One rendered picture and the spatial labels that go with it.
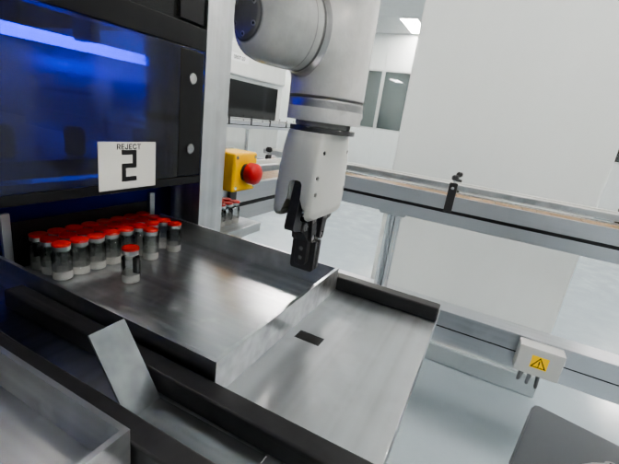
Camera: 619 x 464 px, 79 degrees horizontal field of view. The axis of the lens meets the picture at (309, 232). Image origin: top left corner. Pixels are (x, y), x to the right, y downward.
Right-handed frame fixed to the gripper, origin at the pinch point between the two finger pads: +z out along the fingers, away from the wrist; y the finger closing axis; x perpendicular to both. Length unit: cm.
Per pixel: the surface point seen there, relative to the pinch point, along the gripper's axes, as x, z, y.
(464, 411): 33, 95, -113
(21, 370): -7.8, 3.5, 28.6
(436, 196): 5, 2, -82
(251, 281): -7.6, 6.4, 0.2
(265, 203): -34, 7, -44
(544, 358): 46, 42, -79
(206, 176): -23.2, -4.9, -7.8
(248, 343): 2.8, 3.7, 15.8
